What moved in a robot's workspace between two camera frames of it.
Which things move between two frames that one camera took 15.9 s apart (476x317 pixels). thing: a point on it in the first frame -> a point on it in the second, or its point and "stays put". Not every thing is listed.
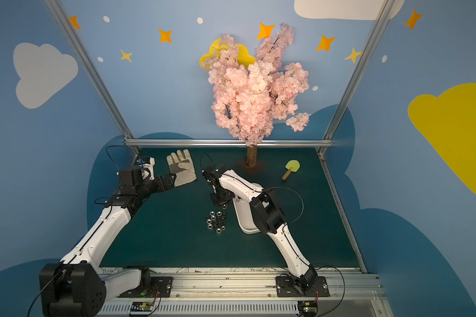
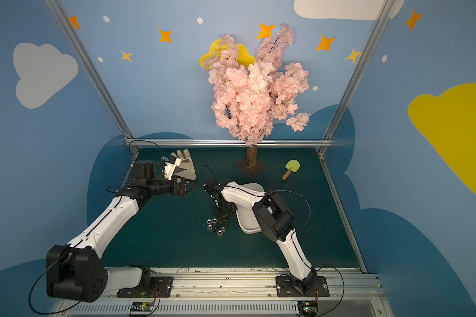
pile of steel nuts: x=216 y=220 stays put
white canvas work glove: x=180 y=164 stays put
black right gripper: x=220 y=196 -> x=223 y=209
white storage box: x=245 y=216 stays put
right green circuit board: x=308 y=308 stays put
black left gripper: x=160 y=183 -> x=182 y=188
